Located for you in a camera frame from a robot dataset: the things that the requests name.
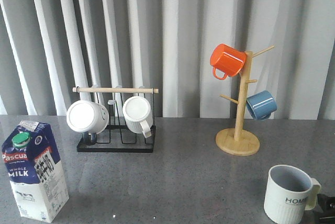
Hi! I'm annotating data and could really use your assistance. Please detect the wooden mug tree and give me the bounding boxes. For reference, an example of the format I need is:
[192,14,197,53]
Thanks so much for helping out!
[215,46,275,156]

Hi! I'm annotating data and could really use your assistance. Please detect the white HOME mug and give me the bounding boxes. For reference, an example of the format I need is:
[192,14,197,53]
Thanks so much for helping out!
[263,164,321,223]

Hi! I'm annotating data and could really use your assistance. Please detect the blue mug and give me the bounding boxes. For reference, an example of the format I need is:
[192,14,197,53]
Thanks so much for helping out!
[246,90,277,120]

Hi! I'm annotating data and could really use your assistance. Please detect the white ribbed mug on rack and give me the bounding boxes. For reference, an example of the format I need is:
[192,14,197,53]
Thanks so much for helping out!
[122,96,153,138]

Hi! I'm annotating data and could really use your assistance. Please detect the orange mug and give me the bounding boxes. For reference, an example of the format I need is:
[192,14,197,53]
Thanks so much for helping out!
[210,44,247,80]

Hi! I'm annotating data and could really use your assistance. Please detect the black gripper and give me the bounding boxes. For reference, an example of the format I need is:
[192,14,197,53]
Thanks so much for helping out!
[313,194,334,224]

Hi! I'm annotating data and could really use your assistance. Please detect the white smooth mug on rack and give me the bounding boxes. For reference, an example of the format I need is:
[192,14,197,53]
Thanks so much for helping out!
[66,100,109,145]

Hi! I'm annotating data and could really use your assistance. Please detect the grey pleated curtain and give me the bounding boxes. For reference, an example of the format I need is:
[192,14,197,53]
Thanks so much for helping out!
[1,0,334,120]

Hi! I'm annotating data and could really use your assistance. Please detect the blue white milk carton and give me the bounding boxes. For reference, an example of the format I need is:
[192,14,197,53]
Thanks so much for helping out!
[2,120,69,223]

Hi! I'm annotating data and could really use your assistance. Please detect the black wire mug rack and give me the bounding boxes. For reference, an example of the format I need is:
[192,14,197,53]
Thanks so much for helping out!
[73,86,159,153]

